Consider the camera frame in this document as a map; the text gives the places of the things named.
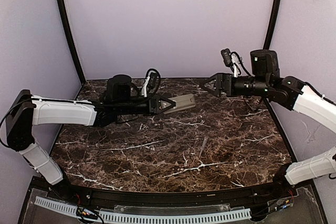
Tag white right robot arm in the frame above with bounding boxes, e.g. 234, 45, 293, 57
199, 49, 335, 186

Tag left white cable duct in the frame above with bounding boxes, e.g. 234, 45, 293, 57
34, 196, 77, 217

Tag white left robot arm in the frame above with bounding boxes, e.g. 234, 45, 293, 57
2, 69, 176, 186

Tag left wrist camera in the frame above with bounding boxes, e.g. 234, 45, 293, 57
141, 68, 161, 98

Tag white cable duct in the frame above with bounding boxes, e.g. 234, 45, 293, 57
34, 196, 77, 217
99, 209, 251, 224

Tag right black frame post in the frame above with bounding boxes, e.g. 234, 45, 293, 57
263, 0, 281, 49

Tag left black frame post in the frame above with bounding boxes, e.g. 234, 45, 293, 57
57, 0, 86, 85

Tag black frame post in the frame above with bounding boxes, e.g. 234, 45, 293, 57
57, 0, 86, 85
263, 0, 281, 49

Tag black front rail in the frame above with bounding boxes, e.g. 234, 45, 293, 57
72, 183, 274, 208

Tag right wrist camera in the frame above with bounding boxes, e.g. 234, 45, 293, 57
220, 48, 243, 78

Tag white remote control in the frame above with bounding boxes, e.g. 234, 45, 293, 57
163, 93, 196, 114

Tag right white cable duct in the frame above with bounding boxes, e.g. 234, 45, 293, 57
99, 209, 251, 224

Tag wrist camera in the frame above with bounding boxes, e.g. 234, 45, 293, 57
220, 48, 243, 78
141, 68, 161, 98

